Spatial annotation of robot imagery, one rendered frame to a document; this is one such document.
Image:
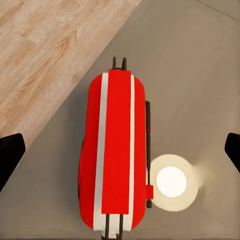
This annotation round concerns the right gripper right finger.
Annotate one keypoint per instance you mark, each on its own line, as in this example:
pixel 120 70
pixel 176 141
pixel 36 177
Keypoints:
pixel 232 148

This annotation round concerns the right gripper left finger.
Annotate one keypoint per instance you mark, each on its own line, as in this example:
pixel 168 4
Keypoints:
pixel 12 149

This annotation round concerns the coffee table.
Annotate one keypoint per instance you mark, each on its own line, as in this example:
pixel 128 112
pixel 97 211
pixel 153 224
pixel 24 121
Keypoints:
pixel 187 55

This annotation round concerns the radio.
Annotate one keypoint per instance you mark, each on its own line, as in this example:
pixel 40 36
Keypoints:
pixel 112 189

